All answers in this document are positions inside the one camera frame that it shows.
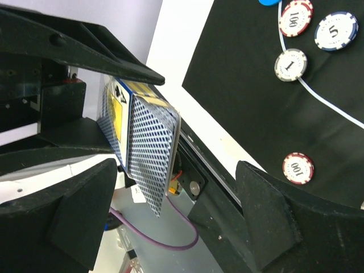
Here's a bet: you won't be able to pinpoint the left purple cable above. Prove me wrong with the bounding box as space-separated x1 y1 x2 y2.
109 195 199 251

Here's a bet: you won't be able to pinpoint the grey chips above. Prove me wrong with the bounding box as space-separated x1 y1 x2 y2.
274 48 308 82

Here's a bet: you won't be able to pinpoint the blue small blind button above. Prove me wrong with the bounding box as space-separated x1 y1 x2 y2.
258 0 281 6

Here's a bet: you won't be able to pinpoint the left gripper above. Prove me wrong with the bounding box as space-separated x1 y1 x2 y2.
1 5 165 176

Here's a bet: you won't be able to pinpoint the red white chip front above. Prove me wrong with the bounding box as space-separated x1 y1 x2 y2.
282 152 314 185

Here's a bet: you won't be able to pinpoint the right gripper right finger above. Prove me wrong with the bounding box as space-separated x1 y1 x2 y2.
235 161 363 272

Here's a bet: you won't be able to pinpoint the blue backed card fan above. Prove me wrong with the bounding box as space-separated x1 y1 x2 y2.
127 96 181 217

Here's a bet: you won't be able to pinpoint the red white 100 chip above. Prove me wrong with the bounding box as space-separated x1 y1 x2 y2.
279 1 313 38

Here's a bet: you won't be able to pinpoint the blue chips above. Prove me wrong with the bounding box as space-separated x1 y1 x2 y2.
314 11 359 51

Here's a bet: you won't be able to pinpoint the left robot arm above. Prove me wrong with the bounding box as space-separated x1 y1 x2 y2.
1 5 165 204

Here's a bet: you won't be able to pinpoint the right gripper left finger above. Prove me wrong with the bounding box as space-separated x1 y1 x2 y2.
1 159 117 272

